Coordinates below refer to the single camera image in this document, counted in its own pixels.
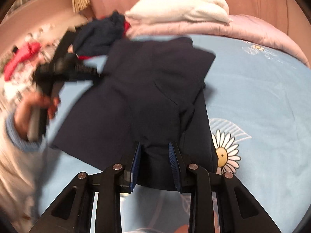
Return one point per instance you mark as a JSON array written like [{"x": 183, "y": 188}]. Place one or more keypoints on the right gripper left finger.
[{"x": 88, "y": 195}]

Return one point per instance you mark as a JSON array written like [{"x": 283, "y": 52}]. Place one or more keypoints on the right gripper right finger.
[{"x": 238, "y": 209}]

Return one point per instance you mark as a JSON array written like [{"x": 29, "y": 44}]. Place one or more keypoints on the navy blue jacket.
[{"x": 152, "y": 93}]

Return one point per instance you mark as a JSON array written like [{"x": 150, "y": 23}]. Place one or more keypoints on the left forearm light sleeve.
[{"x": 21, "y": 164}]

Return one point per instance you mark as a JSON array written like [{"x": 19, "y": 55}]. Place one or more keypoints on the left hand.
[{"x": 23, "y": 113}]

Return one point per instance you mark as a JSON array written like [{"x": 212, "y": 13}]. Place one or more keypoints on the red puffy jacket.
[{"x": 26, "y": 52}]

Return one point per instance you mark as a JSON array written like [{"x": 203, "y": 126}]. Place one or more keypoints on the crumpled navy garment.
[{"x": 99, "y": 35}]

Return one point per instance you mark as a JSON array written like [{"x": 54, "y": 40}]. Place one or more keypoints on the red garment under pile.
[{"x": 126, "y": 26}]

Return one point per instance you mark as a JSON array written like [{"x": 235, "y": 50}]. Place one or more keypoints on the light blue floral bedsheet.
[{"x": 258, "y": 104}]

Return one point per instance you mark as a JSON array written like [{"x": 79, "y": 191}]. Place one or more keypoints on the white folded pillow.
[{"x": 164, "y": 11}]

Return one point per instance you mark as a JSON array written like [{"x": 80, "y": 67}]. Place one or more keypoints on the pink quilt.
[{"x": 244, "y": 27}]

